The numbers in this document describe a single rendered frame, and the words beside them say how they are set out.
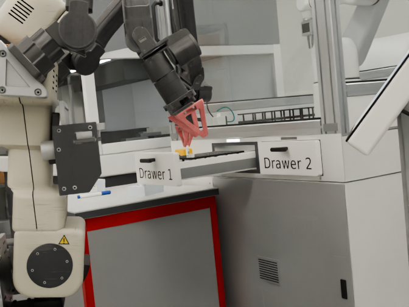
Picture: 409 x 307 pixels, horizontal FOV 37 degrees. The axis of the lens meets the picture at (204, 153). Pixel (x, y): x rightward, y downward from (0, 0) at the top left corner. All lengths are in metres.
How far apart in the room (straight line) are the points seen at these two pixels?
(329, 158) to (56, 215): 0.85
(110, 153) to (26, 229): 1.48
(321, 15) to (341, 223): 0.63
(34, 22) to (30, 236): 0.49
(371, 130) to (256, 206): 1.11
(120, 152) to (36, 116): 1.47
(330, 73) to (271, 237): 0.64
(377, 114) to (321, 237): 0.88
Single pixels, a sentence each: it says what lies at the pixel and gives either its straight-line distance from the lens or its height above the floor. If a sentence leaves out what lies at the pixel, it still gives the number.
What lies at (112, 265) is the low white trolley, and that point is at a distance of 2.17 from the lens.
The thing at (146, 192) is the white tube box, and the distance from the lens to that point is 2.30.
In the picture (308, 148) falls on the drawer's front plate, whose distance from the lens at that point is 1.92.
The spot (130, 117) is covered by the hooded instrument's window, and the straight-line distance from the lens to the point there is 2.96.
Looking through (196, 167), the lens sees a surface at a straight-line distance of 2.02.
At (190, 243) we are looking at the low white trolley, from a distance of 2.31.
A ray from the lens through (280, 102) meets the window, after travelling 2.05.
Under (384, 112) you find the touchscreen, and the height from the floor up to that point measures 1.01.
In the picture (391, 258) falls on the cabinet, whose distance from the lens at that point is 2.03.
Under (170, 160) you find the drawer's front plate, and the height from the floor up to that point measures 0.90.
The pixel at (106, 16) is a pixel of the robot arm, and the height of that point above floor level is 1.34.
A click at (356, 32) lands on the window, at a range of 1.95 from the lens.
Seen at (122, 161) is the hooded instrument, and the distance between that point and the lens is 2.91.
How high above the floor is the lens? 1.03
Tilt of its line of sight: 3 degrees down
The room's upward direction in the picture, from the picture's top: 6 degrees counter-clockwise
